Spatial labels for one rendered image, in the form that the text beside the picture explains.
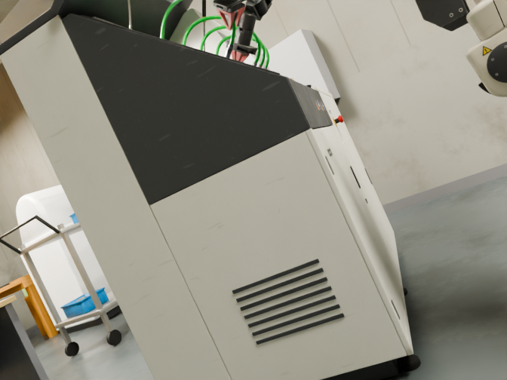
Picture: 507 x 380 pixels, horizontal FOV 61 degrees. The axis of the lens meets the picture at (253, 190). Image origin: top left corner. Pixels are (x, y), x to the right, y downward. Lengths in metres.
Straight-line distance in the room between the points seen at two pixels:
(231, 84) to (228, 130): 0.13
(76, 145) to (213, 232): 0.55
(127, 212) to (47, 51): 0.59
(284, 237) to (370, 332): 0.37
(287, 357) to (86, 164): 0.91
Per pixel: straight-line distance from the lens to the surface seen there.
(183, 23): 2.17
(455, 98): 3.39
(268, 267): 1.36
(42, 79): 1.65
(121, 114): 1.47
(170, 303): 1.52
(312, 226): 1.29
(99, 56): 1.52
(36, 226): 5.10
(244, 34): 1.63
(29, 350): 2.65
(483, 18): 1.34
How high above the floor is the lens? 0.74
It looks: 2 degrees down
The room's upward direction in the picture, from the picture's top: 25 degrees counter-clockwise
